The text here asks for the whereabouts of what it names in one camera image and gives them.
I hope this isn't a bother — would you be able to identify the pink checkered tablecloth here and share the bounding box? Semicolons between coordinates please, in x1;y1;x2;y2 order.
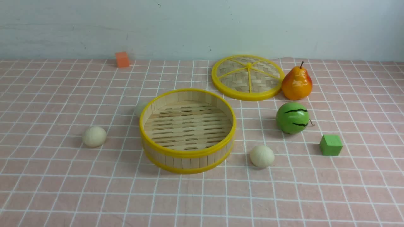
0;59;404;227

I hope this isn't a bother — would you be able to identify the green toy watermelon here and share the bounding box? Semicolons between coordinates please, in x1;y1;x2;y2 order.
276;102;315;135

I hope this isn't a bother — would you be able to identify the white bun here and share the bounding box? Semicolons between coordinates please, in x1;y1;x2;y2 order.
134;102;148;118
82;125;107;148
250;145;275;168

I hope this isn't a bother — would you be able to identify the green foam cube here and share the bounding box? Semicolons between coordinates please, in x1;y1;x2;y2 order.
319;135;343;156

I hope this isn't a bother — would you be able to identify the woven bamboo steamer lid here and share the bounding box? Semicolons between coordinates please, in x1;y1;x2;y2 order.
211;55;285;102

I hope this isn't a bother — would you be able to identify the orange foam cube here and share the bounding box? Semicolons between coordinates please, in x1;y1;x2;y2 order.
115;51;130;68

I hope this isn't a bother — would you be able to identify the bamboo steamer tray yellow rim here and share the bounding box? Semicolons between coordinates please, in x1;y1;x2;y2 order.
139;89;237;174

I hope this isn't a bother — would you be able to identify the orange toy pear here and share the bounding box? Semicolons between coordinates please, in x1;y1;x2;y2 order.
281;61;313;101

